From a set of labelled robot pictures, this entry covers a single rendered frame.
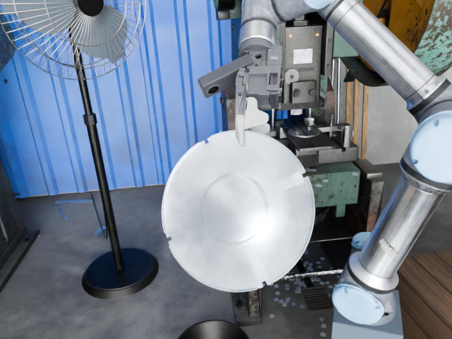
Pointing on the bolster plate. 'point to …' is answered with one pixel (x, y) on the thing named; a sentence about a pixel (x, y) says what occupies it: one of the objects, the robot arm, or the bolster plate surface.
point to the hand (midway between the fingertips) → (239, 140)
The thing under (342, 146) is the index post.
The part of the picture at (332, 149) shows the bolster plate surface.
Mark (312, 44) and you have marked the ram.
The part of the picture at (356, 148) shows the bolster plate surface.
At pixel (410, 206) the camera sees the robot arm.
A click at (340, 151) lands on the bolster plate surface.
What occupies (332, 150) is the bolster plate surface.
